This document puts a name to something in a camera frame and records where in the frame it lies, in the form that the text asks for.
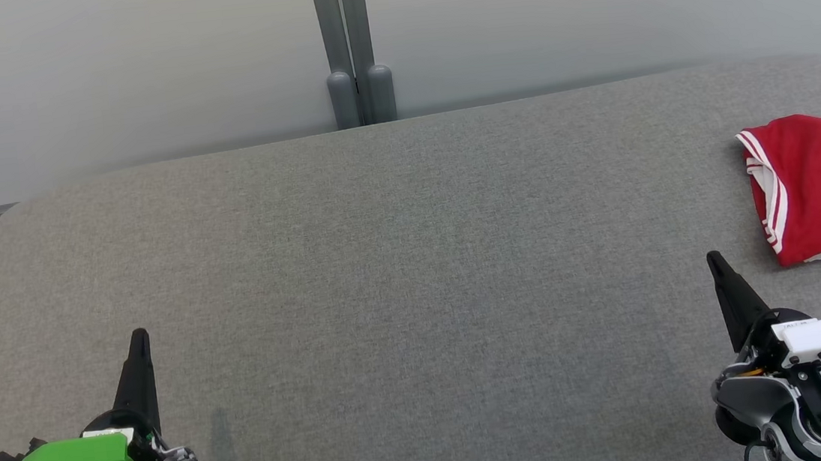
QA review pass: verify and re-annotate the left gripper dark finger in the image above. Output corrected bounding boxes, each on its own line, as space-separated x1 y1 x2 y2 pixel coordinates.
105 327 163 438

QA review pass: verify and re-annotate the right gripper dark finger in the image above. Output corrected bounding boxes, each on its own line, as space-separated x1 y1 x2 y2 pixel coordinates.
706 245 776 357

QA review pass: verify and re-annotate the grey fabric sofa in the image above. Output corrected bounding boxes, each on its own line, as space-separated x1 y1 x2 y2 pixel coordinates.
0 52 821 461

